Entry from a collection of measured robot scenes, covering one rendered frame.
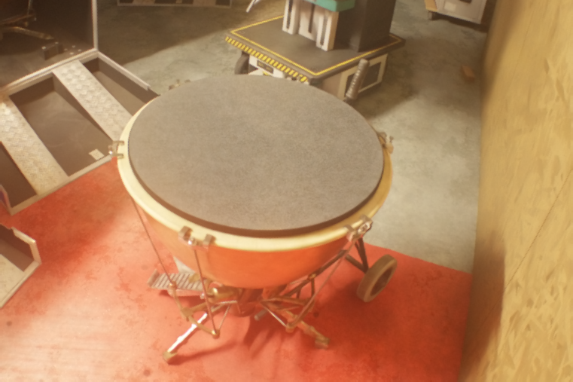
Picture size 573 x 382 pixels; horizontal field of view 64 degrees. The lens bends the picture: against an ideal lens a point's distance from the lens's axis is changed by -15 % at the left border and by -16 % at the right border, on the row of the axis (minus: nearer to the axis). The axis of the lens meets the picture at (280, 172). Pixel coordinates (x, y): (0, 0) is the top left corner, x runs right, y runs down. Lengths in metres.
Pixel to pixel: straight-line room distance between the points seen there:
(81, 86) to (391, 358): 2.13
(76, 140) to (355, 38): 1.62
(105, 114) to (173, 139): 1.49
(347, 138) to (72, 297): 1.19
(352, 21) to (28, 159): 1.89
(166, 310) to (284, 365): 0.47
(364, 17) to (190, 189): 1.97
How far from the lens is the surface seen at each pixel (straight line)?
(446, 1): 4.72
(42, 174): 2.54
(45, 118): 2.95
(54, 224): 2.33
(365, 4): 2.94
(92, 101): 2.90
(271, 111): 1.47
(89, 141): 2.72
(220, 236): 1.13
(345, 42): 3.08
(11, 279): 2.14
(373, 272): 1.93
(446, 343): 2.06
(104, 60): 3.23
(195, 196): 1.18
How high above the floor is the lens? 1.60
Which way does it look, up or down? 39 degrees down
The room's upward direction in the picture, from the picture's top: 8 degrees clockwise
